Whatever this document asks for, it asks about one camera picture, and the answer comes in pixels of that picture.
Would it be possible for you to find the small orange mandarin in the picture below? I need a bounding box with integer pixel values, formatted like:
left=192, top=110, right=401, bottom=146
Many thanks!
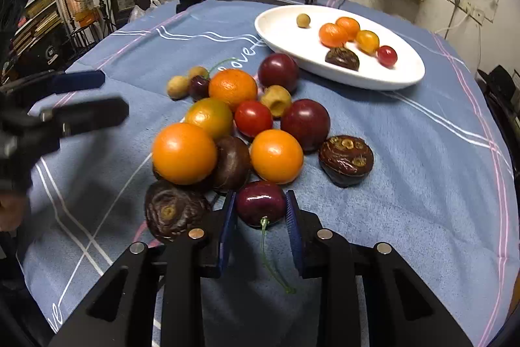
left=335, top=17, right=361, bottom=39
left=318, top=23, right=349, bottom=48

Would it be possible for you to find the textured orange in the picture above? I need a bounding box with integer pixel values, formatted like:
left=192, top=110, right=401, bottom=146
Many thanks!
left=208, top=68, right=258, bottom=113

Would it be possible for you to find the dark brown water chestnut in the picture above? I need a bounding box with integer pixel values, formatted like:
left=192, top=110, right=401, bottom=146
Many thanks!
left=318, top=135, right=375, bottom=187
left=144, top=180, right=212, bottom=244
left=325, top=47, right=360, bottom=72
left=209, top=136, right=252, bottom=193

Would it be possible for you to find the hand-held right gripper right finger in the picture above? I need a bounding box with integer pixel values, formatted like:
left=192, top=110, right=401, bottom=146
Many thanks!
left=284, top=190, right=474, bottom=347

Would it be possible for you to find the white plastic bag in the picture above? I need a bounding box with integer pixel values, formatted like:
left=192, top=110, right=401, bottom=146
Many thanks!
left=128, top=0, right=163, bottom=24

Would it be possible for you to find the dark wooden side desk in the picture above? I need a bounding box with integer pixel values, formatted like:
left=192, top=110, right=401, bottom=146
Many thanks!
left=475, top=64, right=520, bottom=153

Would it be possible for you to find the green-orange tomato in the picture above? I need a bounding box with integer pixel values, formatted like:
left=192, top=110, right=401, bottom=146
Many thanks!
left=185, top=97, right=234, bottom=140

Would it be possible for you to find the white wall socket strip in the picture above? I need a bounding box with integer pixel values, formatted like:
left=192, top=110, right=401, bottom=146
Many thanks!
left=436, top=0, right=486, bottom=24

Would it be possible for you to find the yellow cherry tomato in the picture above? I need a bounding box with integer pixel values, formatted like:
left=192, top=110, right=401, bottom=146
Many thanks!
left=355, top=30, right=380, bottom=55

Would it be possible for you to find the smooth orange tomato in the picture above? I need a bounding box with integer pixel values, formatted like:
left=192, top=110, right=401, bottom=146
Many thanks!
left=250, top=128, right=305, bottom=185
left=151, top=123, right=219, bottom=186

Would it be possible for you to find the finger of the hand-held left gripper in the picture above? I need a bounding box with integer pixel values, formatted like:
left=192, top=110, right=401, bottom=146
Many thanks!
left=0, top=70, right=106, bottom=96
left=40, top=97, right=130, bottom=137

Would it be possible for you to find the red cherry tomato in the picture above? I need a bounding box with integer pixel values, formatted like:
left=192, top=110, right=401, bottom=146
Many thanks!
left=376, top=45, right=398, bottom=68
left=234, top=100, right=274, bottom=138

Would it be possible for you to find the white oval plate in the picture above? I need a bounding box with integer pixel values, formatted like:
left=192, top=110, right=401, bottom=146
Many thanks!
left=254, top=5, right=426, bottom=91

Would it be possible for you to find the dark red cherry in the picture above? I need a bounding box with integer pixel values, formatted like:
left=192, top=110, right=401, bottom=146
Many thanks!
left=189, top=58, right=237, bottom=101
left=236, top=180, right=297, bottom=295

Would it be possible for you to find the dark red plum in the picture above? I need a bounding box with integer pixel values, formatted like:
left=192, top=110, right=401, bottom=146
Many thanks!
left=280, top=99, right=331, bottom=153
left=258, top=53, right=300, bottom=93

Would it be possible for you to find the white power cable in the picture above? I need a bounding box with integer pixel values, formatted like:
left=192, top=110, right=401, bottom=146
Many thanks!
left=435, top=0, right=472, bottom=36

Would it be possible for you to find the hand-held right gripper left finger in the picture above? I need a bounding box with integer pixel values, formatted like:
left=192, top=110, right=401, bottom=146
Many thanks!
left=49, top=190, right=239, bottom=347

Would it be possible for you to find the person's left hand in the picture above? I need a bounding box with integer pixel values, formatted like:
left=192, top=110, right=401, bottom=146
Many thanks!
left=0, top=193, right=31, bottom=231

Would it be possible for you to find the cluttered bookshelf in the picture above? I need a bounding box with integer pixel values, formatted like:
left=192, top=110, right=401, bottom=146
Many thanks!
left=8, top=0, right=66, bottom=59

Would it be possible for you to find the blue striped tablecloth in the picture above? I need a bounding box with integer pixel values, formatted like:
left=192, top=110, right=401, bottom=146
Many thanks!
left=16, top=0, right=516, bottom=347

